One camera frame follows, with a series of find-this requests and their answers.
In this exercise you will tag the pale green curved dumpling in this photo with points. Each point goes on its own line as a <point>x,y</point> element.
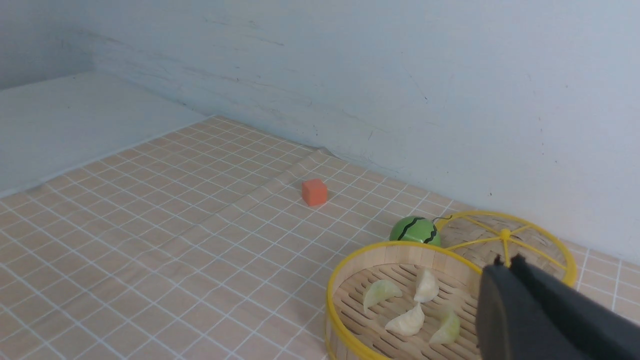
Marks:
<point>449,328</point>

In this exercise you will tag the green watermelon toy ball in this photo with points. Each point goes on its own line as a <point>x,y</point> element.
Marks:
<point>416,229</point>

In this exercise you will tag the orange foam cube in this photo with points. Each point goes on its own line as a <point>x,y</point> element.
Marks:
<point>314,192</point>

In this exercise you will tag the bamboo steamer lid yellow rim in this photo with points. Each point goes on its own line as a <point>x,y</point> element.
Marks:
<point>480,236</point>

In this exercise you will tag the cream dumpling front edge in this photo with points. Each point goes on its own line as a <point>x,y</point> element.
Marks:
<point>426,286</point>

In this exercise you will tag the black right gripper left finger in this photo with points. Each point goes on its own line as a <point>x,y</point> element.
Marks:
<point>511,325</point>

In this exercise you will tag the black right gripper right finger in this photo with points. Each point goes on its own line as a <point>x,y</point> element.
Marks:
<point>598,333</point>

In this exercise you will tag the beige checkered tablecloth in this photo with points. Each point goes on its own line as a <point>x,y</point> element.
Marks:
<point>193,246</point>

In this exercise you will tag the bamboo steamer tray yellow rim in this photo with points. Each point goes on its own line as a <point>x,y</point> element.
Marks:
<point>353,334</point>

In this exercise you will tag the cream white dumpling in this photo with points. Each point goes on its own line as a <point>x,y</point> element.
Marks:
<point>409,323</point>

